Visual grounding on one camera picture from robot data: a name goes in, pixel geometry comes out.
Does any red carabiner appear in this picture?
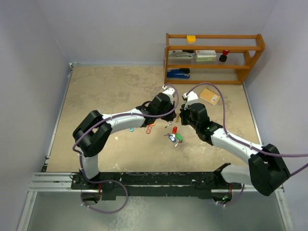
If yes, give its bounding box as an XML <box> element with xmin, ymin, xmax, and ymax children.
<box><xmin>146</xmin><ymin>125</ymin><xmax>152</xmax><ymax>134</ymax></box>

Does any key with red tag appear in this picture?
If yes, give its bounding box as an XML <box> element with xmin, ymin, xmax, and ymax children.
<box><xmin>170</xmin><ymin>127</ymin><xmax>178</xmax><ymax>134</ymax></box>

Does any key with green tag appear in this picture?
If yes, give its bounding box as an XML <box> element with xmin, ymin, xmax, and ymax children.
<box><xmin>175</xmin><ymin>133</ymin><xmax>183</xmax><ymax>147</ymax></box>

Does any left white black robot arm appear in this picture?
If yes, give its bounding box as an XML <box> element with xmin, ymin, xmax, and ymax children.
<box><xmin>73</xmin><ymin>88</ymin><xmax>179</xmax><ymax>189</ymax></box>

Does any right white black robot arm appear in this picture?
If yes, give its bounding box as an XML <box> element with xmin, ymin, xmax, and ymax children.
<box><xmin>180</xmin><ymin>103</ymin><xmax>291</xmax><ymax>196</ymax></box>

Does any brown spiral notebook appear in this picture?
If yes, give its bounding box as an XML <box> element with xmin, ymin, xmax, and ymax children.
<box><xmin>199</xmin><ymin>88</ymin><xmax>220</xmax><ymax>105</ymax></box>

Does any key with light blue tag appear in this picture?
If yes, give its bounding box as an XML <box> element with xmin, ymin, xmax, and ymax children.
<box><xmin>165</xmin><ymin>133</ymin><xmax>177</xmax><ymax>142</ymax></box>

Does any blue stapler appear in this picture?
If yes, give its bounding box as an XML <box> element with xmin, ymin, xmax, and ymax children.
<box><xmin>167</xmin><ymin>68</ymin><xmax>190</xmax><ymax>79</ymax></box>

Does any white stapler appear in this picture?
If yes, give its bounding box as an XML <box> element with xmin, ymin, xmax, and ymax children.
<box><xmin>168</xmin><ymin>50</ymin><xmax>194</xmax><ymax>59</ymax></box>

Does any wooden shelf rack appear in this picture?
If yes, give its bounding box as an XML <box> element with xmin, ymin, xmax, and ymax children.
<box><xmin>164</xmin><ymin>34</ymin><xmax>266</xmax><ymax>85</ymax></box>

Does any white cardboard box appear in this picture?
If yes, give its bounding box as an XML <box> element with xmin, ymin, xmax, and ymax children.
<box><xmin>195</xmin><ymin>50</ymin><xmax>217</xmax><ymax>62</ymax></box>

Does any red black stamp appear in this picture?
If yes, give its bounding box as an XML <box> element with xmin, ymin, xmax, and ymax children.
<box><xmin>219</xmin><ymin>50</ymin><xmax>230</xmax><ymax>63</ymax></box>

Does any yellow tape dispenser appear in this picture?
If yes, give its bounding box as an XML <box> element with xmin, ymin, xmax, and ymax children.
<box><xmin>186</xmin><ymin>35</ymin><xmax>196</xmax><ymax>44</ymax></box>

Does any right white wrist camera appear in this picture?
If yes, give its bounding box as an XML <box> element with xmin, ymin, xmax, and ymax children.
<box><xmin>182</xmin><ymin>91</ymin><xmax>199</xmax><ymax>108</ymax></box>

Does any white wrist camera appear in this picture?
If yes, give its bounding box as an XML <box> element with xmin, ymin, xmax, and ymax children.
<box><xmin>163</xmin><ymin>87</ymin><xmax>176</xmax><ymax>101</ymax></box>
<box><xmin>182</xmin><ymin>91</ymin><xmax>199</xmax><ymax>108</ymax></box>

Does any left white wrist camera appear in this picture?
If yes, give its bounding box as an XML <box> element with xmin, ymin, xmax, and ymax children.
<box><xmin>163</xmin><ymin>87</ymin><xmax>176</xmax><ymax>101</ymax></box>

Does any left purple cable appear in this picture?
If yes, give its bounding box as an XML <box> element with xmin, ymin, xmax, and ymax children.
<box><xmin>72</xmin><ymin>83</ymin><xmax>179</xmax><ymax>213</ymax></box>

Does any purple cable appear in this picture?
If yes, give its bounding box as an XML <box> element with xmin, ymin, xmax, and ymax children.
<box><xmin>72</xmin><ymin>83</ymin><xmax>179</xmax><ymax>213</ymax></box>
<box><xmin>186</xmin><ymin>83</ymin><xmax>308</xmax><ymax>207</ymax></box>

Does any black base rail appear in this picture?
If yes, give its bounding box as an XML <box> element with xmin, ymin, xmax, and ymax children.
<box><xmin>71</xmin><ymin>171</ymin><xmax>242</xmax><ymax>201</ymax></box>

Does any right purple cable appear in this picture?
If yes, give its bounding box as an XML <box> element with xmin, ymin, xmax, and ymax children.
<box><xmin>186</xmin><ymin>83</ymin><xmax>308</xmax><ymax>207</ymax></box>

